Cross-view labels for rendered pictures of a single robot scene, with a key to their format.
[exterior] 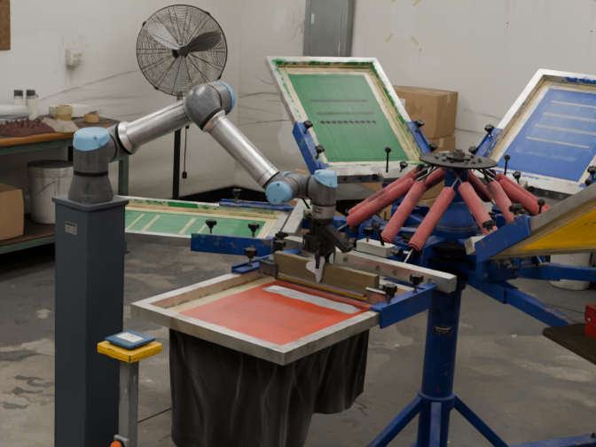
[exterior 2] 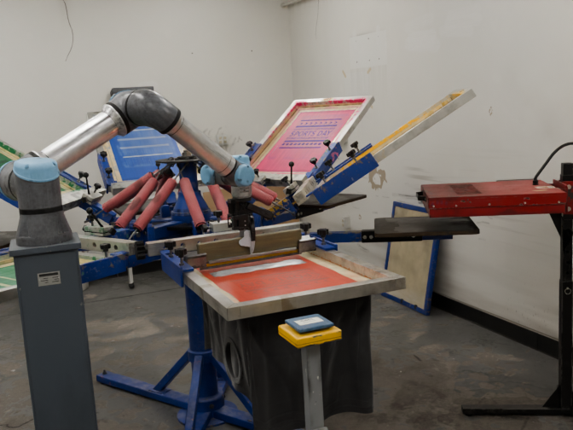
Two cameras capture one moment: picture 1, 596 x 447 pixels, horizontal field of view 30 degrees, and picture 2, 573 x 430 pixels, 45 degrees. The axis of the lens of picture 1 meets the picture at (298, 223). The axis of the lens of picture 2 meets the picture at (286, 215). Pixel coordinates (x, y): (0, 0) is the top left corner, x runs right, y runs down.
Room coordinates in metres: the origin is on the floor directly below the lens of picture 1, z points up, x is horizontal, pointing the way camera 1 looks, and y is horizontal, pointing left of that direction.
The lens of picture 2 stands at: (2.05, 1.96, 1.55)
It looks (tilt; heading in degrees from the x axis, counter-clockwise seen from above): 9 degrees down; 302
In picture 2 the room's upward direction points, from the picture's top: 3 degrees counter-clockwise
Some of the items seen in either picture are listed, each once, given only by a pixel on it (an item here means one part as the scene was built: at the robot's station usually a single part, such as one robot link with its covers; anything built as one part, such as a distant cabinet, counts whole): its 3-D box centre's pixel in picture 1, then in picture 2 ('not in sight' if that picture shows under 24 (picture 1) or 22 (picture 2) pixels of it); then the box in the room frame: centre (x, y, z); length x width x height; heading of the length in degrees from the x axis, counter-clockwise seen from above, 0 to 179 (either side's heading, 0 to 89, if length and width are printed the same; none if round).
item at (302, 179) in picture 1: (294, 184); (219, 173); (3.51, 0.02, 1.31); 0.11 x 0.11 x 0.08; 71
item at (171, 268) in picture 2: (264, 269); (176, 268); (3.67, 0.11, 0.98); 0.30 x 0.05 x 0.07; 144
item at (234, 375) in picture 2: not in sight; (230, 335); (3.38, 0.20, 0.79); 0.46 x 0.09 x 0.33; 144
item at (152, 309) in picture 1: (286, 303); (272, 270); (3.31, 0.02, 0.97); 0.79 x 0.58 x 0.04; 144
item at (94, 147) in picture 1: (91, 149); (37, 182); (3.63, 0.70, 1.37); 0.13 x 0.12 x 0.14; 161
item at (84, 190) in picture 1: (90, 184); (43, 223); (3.63, 0.70, 1.25); 0.15 x 0.15 x 0.10
